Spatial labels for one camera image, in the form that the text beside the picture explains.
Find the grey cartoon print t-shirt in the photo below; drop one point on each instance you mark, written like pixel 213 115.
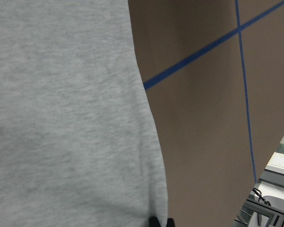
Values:
pixel 78 143

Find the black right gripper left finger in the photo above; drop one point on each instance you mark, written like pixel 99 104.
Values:
pixel 153 222

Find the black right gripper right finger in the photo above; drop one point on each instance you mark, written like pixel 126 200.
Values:
pixel 170 222

